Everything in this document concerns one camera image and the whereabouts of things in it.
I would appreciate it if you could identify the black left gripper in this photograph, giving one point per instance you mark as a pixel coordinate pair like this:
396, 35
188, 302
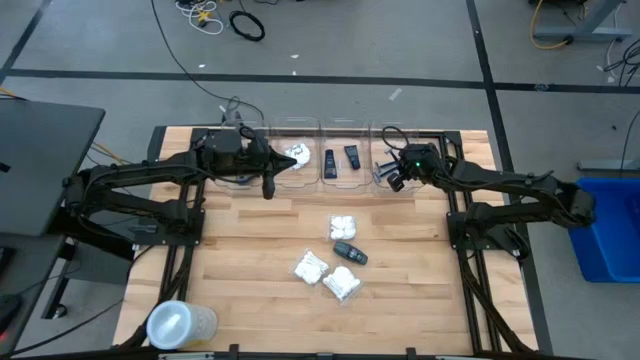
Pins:
260, 160

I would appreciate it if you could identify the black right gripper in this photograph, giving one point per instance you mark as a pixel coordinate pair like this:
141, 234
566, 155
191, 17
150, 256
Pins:
420, 160

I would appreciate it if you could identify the clear vanity pack bag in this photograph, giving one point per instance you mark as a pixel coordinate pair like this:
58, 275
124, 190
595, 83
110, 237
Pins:
341, 282
303, 155
310, 269
343, 228

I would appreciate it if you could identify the navy shave butter tube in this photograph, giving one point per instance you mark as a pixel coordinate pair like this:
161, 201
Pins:
352, 157
330, 165

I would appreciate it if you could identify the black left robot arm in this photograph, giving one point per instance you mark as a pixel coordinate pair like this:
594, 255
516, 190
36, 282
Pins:
150, 167

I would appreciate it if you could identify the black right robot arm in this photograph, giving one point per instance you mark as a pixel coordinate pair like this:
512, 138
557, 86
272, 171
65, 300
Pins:
500, 180

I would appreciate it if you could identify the clear plastic bin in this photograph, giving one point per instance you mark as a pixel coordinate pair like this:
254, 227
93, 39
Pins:
380, 135
350, 180
295, 184
225, 186

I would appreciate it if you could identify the grey desk foot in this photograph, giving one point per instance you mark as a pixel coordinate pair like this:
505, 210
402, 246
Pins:
600, 165

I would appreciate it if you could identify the white plastic jar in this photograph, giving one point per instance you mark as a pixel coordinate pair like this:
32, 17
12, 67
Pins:
175, 325

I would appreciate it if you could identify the grey desk base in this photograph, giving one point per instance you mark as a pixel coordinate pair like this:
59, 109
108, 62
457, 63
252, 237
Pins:
580, 34

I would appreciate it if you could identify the blue storage tote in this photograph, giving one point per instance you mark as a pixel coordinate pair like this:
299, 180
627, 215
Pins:
610, 240

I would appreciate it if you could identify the black desk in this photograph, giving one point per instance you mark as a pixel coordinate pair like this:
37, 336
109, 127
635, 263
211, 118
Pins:
45, 165

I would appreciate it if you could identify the black table frame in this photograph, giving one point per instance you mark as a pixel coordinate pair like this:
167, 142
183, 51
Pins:
452, 136

